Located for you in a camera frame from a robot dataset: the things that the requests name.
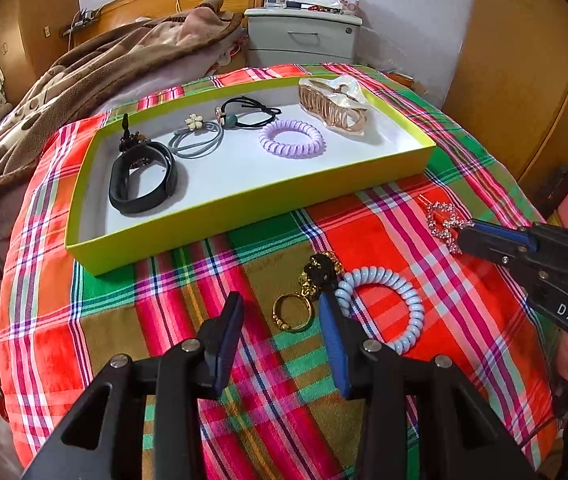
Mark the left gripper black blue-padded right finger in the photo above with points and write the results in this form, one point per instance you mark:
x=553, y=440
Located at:
x=459, y=435

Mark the rose gold hair claw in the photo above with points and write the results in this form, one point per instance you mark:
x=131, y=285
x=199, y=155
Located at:
x=339, y=103

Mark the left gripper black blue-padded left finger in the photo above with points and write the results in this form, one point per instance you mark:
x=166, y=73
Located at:
x=101, y=436

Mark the wooden wardrobe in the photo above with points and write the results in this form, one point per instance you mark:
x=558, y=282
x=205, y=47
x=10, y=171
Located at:
x=510, y=88

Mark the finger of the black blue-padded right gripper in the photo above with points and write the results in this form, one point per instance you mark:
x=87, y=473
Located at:
x=483, y=235

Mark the brown paw-print blanket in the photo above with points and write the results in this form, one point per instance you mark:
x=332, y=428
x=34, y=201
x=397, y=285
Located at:
x=88, y=75

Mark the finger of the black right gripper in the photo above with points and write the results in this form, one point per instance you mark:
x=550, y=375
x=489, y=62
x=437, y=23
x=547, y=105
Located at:
x=512, y=259

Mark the green-edged white tray box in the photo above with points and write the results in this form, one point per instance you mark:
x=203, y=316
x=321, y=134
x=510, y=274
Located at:
x=239, y=183

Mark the black gold hair clip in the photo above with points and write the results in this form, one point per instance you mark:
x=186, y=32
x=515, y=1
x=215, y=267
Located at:
x=321, y=274

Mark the pink rhinestone hair clip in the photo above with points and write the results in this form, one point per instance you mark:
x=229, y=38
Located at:
x=444, y=222

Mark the white nightstand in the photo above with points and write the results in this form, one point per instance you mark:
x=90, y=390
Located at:
x=295, y=36

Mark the black wristband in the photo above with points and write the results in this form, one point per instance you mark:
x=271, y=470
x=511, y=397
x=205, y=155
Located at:
x=142, y=178

